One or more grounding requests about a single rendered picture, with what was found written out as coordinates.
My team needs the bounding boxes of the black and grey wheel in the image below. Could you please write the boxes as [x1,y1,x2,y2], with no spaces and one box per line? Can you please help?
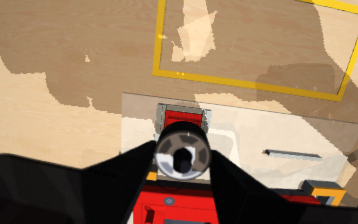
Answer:
[154,121,212,181]

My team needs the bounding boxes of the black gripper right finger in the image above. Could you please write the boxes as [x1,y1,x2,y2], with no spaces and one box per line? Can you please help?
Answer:
[209,150,358,224]

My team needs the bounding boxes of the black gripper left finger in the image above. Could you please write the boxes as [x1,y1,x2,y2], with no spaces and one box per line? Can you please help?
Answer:
[0,140,157,224]

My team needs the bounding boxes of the yellow rectangular outline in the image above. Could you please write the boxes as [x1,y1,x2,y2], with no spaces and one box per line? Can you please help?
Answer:
[152,0,358,102]

